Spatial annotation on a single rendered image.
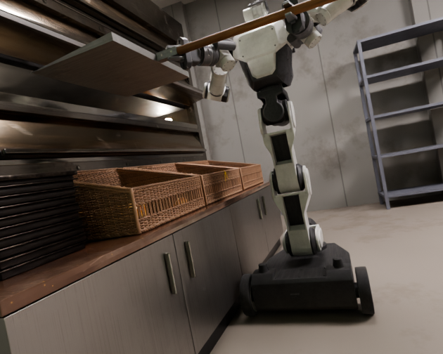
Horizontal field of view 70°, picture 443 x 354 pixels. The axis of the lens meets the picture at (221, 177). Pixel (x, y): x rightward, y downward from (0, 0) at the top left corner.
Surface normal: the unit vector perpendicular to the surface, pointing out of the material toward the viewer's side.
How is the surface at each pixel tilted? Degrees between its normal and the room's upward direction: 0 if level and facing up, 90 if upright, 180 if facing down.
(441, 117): 90
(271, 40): 91
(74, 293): 90
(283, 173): 92
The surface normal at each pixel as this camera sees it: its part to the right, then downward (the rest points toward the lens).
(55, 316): 0.92, -0.17
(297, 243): -0.33, 0.11
